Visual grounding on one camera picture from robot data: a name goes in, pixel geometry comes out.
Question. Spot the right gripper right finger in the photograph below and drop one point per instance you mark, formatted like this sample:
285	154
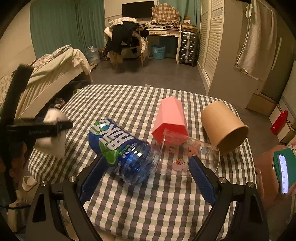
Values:
249	220

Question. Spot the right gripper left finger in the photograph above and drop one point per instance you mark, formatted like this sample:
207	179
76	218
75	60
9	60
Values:
45	218

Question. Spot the white paper cup green print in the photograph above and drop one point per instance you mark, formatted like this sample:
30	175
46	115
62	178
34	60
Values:
54	146

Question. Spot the brown kraft paper cup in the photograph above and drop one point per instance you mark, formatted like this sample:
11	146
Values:
223	127

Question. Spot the clear glass cup with stickers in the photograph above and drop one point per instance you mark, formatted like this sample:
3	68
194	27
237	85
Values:
176	150

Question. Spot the pink faceted cup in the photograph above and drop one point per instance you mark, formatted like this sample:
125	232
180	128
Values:
170	124

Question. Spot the person's hand holding phone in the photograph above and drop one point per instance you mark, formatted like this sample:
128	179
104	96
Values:
267	182

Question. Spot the white red sneaker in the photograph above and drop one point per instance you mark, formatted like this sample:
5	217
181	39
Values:
59	103

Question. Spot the bed with beige bedding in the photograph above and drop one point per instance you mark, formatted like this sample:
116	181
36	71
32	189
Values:
51	73

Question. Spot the smartphone in green case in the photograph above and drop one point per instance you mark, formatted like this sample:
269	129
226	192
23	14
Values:
284	165

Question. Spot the red bottle on floor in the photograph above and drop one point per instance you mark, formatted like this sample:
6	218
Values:
278	125

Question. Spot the large clear water jug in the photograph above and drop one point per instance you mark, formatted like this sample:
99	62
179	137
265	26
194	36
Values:
92	55

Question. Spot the blue plastic water bottle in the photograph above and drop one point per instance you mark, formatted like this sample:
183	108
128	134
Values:
132	159

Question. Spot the green window curtain left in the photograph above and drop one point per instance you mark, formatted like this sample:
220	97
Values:
54	24

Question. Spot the white small refrigerator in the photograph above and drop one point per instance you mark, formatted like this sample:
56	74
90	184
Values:
287	100

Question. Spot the wooden chair piled with clothes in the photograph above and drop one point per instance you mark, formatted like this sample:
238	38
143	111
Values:
125	33

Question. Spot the blue laundry basket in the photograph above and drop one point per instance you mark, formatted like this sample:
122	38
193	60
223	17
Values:
158	52

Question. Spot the hanging beige towel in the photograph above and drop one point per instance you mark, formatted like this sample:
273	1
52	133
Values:
257	53

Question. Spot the black flat television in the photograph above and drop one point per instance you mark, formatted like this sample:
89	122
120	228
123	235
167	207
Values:
141	9

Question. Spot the dark hard-shell suitcase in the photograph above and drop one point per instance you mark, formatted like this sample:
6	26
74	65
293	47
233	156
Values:
189	48

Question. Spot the white desk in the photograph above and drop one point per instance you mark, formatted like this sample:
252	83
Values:
167	35

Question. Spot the plaid cloth cover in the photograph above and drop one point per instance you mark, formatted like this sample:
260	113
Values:
165	14

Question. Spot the white louvered wardrobe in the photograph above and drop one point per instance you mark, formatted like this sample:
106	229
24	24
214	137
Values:
221	24

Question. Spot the green curtain behind desk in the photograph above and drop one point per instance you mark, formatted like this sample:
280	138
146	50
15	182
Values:
191	8

